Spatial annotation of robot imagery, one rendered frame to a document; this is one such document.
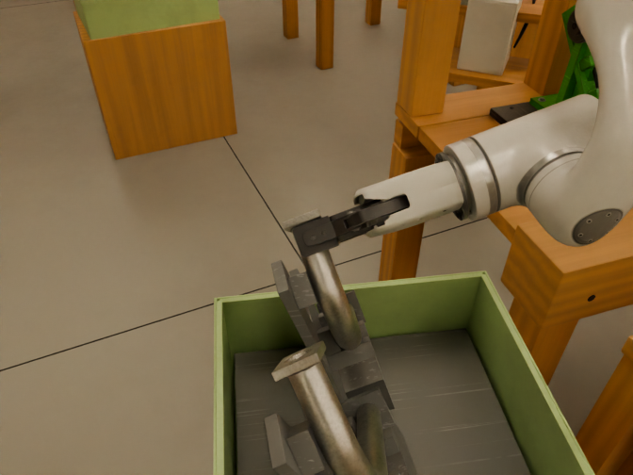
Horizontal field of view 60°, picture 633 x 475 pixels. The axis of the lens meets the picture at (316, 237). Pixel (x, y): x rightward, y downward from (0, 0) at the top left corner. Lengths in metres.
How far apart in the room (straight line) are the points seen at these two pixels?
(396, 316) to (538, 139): 0.41
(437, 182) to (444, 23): 0.85
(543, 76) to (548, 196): 1.09
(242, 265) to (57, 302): 0.71
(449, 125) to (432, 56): 0.17
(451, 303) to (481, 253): 1.52
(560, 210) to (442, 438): 0.40
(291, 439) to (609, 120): 0.36
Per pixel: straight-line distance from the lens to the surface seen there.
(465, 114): 1.48
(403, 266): 1.75
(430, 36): 1.36
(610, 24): 0.54
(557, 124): 0.60
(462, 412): 0.85
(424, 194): 0.54
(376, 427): 0.65
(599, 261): 1.07
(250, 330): 0.86
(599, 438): 1.21
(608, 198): 0.54
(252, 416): 0.83
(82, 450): 1.89
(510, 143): 0.58
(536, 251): 1.06
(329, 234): 0.55
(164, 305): 2.17
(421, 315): 0.90
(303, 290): 0.57
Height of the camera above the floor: 1.55
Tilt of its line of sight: 41 degrees down
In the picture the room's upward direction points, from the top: straight up
